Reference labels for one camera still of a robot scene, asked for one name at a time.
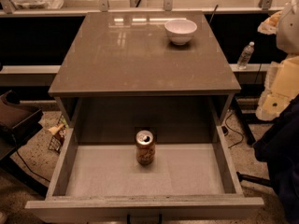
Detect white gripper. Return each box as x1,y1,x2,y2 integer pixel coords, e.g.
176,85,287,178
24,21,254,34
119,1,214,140
255,11,299,121

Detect orange soda can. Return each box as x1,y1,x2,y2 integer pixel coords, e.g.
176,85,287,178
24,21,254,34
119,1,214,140
135,130,155,165

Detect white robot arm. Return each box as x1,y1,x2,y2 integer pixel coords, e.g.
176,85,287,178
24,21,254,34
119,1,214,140
256,0,299,121

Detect grey cabinet with counter top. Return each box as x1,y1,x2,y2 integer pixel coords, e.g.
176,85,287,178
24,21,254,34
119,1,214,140
50,12,240,145

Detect open grey top drawer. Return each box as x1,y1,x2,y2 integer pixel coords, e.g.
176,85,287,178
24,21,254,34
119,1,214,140
25,128,263,223

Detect clear plastic water bottle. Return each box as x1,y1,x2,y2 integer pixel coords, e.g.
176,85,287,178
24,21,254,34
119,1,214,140
237,41,254,70

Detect white ceramic bowl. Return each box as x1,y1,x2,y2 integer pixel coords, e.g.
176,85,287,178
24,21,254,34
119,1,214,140
164,20,197,45

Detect dark blue cloth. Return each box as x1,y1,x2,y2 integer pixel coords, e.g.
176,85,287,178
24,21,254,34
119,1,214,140
253,95,299,224

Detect dark brown chair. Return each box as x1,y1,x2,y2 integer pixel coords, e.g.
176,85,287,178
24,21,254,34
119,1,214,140
0,91,43,159

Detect black floor cable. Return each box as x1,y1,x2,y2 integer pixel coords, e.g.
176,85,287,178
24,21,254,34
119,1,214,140
221,110,246,149

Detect wire basket with snack bag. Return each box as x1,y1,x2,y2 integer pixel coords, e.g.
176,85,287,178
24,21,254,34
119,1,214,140
48,115,68,153

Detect black drawer handle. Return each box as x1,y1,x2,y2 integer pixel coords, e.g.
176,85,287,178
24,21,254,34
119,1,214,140
126,214,163,224

